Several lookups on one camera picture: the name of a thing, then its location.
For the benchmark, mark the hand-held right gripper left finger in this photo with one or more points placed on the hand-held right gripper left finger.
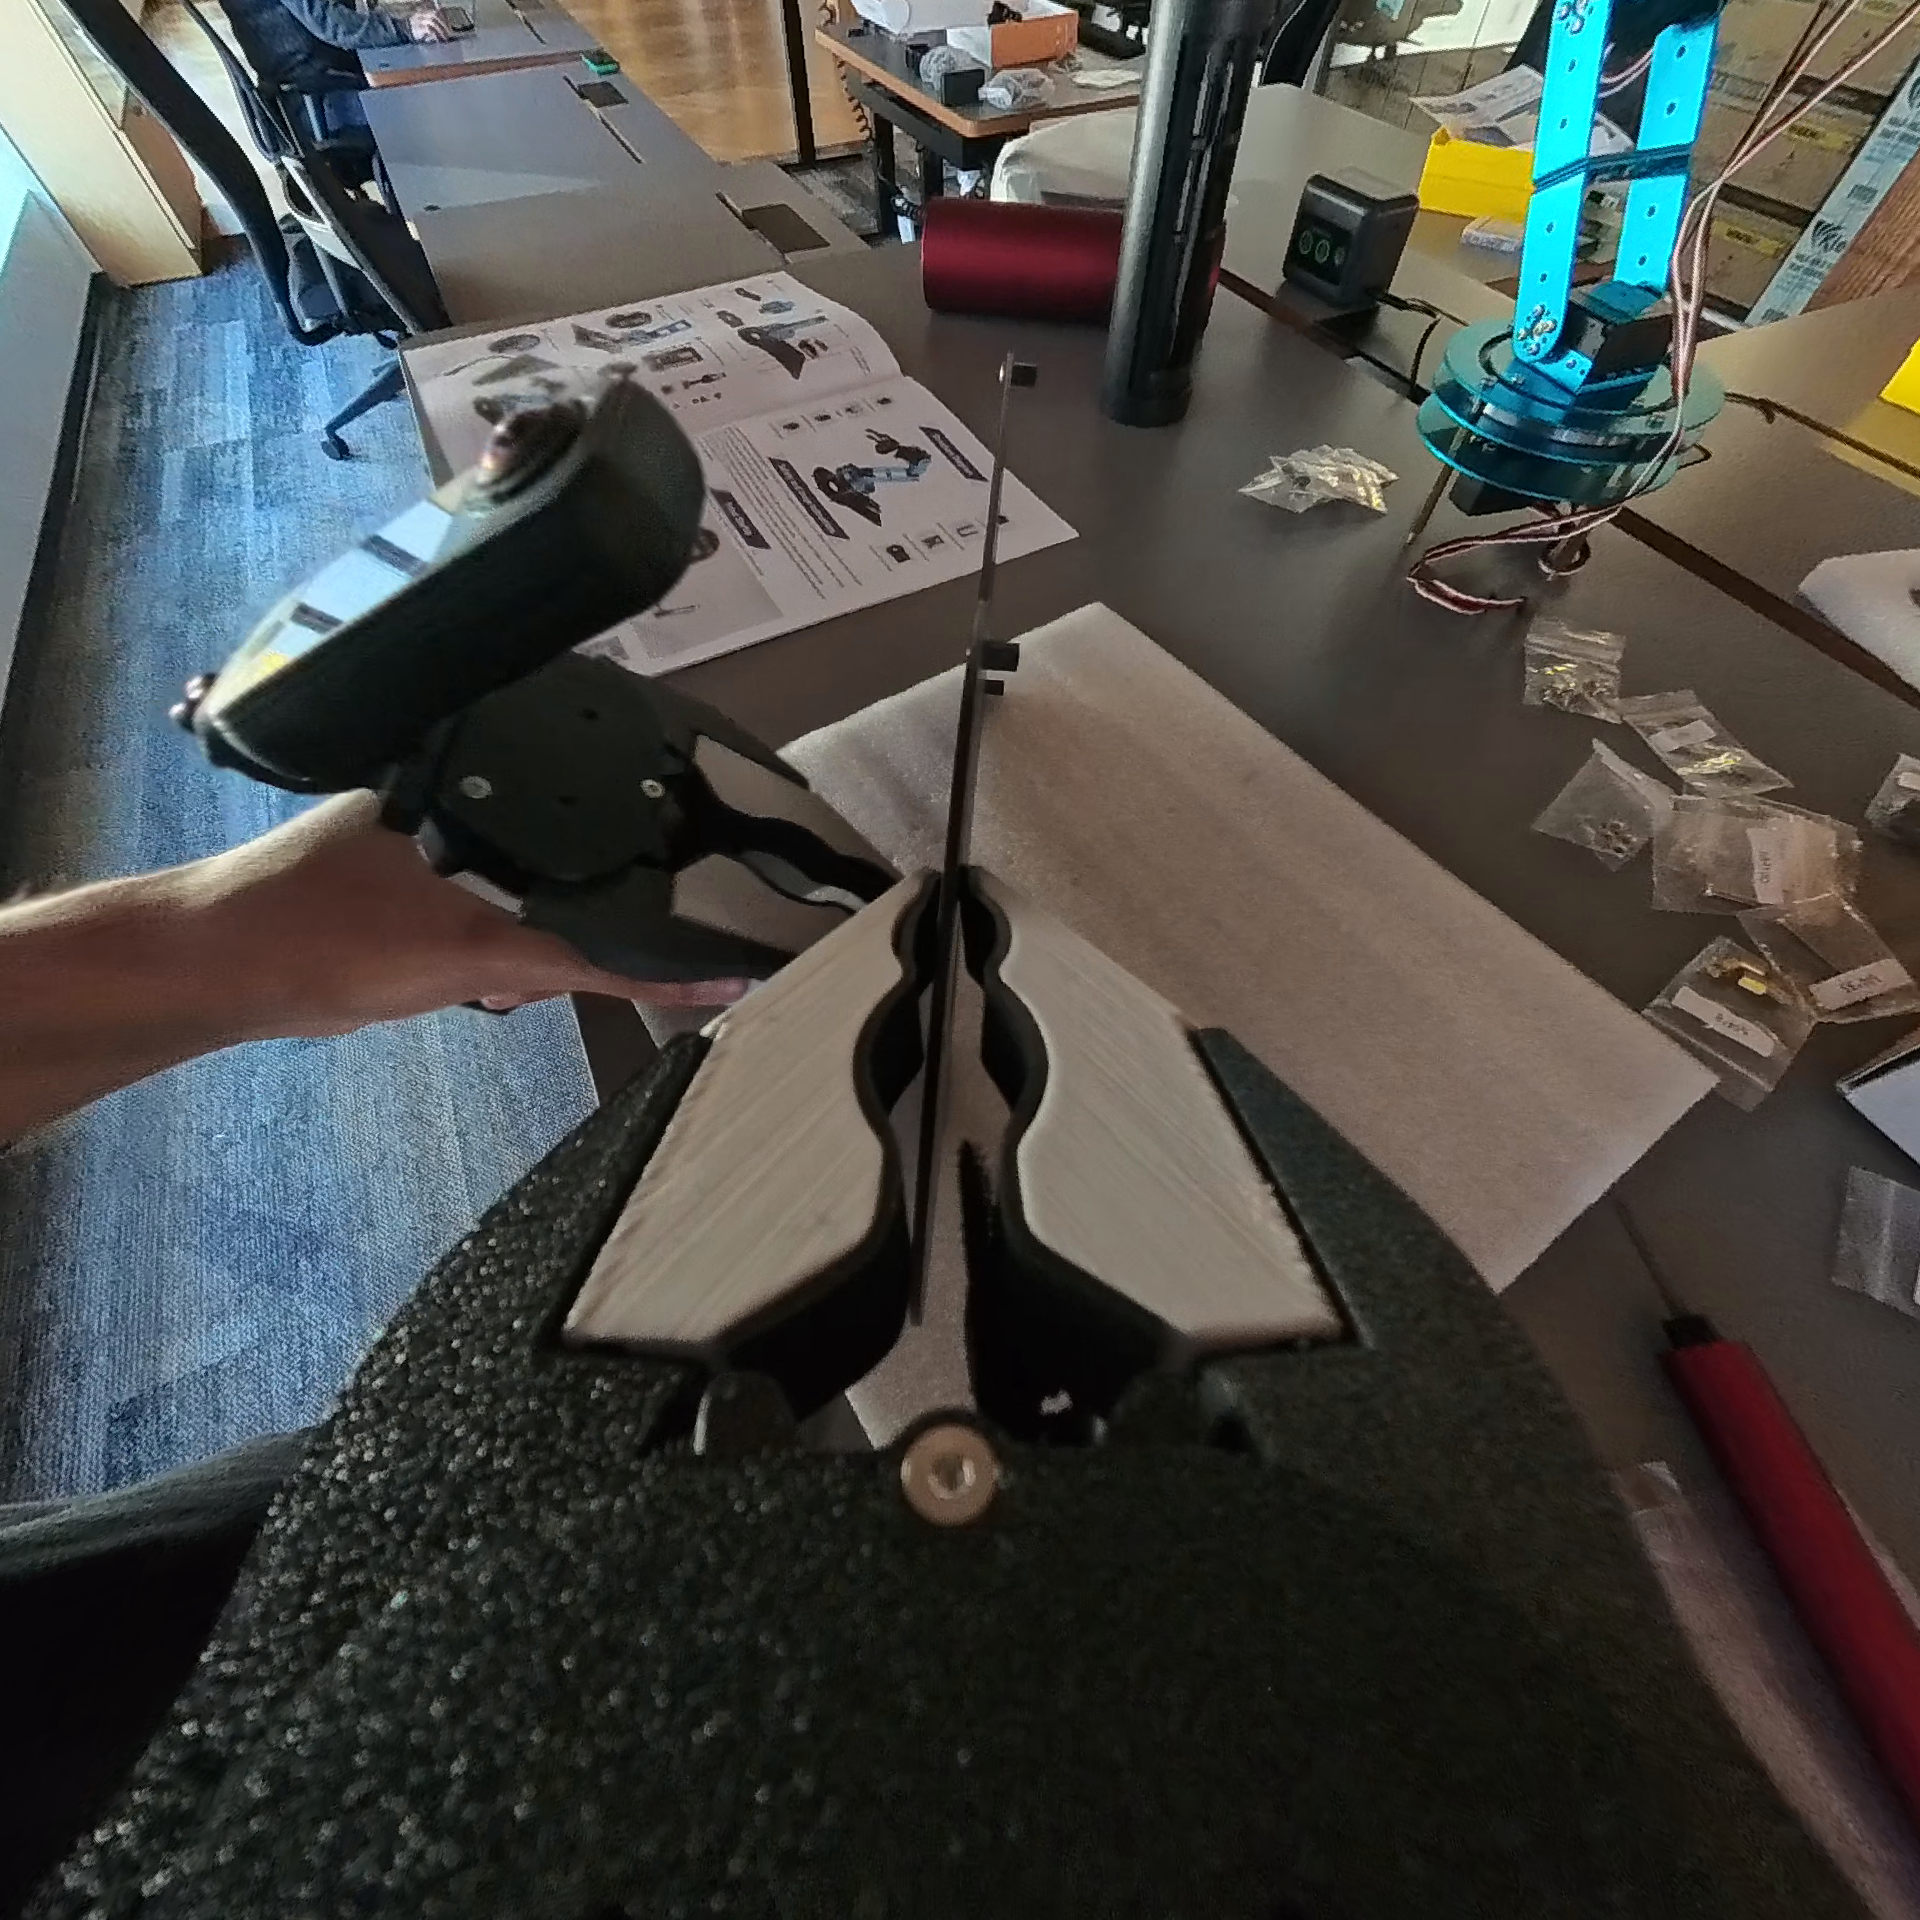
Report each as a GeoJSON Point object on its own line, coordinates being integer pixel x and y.
{"type": "Point", "coordinates": [735, 1170]}

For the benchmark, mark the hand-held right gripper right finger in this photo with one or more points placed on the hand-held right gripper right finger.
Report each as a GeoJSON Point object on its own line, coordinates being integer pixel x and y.
{"type": "Point", "coordinates": [1170, 1184]}

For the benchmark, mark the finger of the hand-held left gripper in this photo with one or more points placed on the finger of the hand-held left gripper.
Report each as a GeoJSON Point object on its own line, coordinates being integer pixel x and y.
{"type": "Point", "coordinates": [674, 930]}
{"type": "Point", "coordinates": [751, 795]}

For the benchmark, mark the person's left forearm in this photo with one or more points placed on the person's left forearm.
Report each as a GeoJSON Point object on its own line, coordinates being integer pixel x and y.
{"type": "Point", "coordinates": [148, 989]}

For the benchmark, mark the blue toy robot arm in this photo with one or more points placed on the blue toy robot arm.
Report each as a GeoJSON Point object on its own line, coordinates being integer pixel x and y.
{"type": "Point", "coordinates": [1499, 435]}

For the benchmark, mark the light grey neighbouring desk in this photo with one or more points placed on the light grey neighbouring desk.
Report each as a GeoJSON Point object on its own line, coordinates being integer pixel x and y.
{"type": "Point", "coordinates": [600, 264]}
{"type": "Point", "coordinates": [524, 143]}

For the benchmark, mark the dark grey desk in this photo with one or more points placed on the dark grey desk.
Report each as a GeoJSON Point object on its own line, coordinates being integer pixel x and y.
{"type": "Point", "coordinates": [1275, 570]}

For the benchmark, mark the person's left hand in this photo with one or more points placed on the person's left hand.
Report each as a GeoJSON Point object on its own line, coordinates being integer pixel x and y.
{"type": "Point", "coordinates": [434, 960]}

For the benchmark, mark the white foam sheet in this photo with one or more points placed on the white foam sheet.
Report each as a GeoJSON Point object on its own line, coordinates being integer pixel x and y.
{"type": "Point", "coordinates": [1275, 930]}

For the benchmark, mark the open instruction booklet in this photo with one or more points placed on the open instruction booklet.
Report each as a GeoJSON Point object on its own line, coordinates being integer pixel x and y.
{"type": "Point", "coordinates": [868, 450]}

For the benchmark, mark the black office chair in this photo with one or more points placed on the black office chair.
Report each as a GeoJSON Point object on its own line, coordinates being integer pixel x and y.
{"type": "Point", "coordinates": [316, 225]}

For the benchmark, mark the small bag with silver nuts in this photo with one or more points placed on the small bag with silver nuts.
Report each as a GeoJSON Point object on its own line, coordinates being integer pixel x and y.
{"type": "Point", "coordinates": [1602, 809]}

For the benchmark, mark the small bag with brass parts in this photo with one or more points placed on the small bag with brass parts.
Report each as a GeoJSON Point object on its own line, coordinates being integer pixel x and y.
{"type": "Point", "coordinates": [1733, 1023]}

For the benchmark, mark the dark red metal cylinder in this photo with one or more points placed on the dark red metal cylinder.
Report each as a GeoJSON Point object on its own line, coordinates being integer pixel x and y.
{"type": "Point", "coordinates": [1019, 259]}

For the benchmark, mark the small bag with black parts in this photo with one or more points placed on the small bag with black parts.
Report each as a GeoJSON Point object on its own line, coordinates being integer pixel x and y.
{"type": "Point", "coordinates": [1320, 480]}

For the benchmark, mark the small clear parts bag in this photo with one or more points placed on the small clear parts bag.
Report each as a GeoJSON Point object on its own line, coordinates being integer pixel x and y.
{"type": "Point", "coordinates": [1703, 743]}
{"type": "Point", "coordinates": [1756, 856]}
{"type": "Point", "coordinates": [1576, 673]}
{"type": "Point", "coordinates": [1829, 960]}
{"type": "Point", "coordinates": [1898, 795]}

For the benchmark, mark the wooden table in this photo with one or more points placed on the wooden table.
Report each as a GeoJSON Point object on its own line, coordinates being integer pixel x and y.
{"type": "Point", "coordinates": [961, 113]}

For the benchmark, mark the tall black cylinder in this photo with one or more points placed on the tall black cylinder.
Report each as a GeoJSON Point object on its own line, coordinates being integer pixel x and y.
{"type": "Point", "coordinates": [1170, 225]}

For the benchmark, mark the small grey labelled bag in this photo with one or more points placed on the small grey labelled bag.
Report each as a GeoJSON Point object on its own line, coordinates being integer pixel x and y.
{"type": "Point", "coordinates": [1881, 1244]}

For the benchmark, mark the small black box device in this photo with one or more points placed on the small black box device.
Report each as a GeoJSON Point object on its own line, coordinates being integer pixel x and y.
{"type": "Point", "coordinates": [1343, 248]}

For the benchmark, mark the person's black clothing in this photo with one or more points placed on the person's black clothing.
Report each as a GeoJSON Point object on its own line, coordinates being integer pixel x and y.
{"type": "Point", "coordinates": [89, 1723]}

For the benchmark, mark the small white foam piece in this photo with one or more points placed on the small white foam piece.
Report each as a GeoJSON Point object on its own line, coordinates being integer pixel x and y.
{"type": "Point", "coordinates": [1868, 616]}

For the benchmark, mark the yellow box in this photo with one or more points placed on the yellow box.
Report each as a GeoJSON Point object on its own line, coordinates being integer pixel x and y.
{"type": "Point", "coordinates": [1477, 181]}

